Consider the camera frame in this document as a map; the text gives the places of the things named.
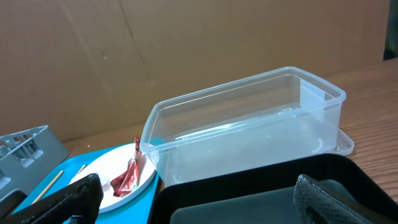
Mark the black plastic tray bin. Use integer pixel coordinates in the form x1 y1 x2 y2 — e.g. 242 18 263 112
149 154 397 223

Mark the grey dishwasher rack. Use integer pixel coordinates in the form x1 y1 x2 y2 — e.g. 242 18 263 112
1 125 70 199

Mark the large white plate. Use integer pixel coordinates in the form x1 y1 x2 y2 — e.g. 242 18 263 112
70 143 156 213

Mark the red sauce packet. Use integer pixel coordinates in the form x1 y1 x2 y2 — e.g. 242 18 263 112
110 136 142 197

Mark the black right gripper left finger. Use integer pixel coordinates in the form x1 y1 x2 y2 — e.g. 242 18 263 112
1 173 103 224

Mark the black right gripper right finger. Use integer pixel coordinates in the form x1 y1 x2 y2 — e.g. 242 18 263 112
293 174 398 224

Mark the clear plastic bin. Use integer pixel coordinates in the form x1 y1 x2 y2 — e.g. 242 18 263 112
140 67 354 186

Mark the teal serving tray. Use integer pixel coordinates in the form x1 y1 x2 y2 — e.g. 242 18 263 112
16 147 159 224

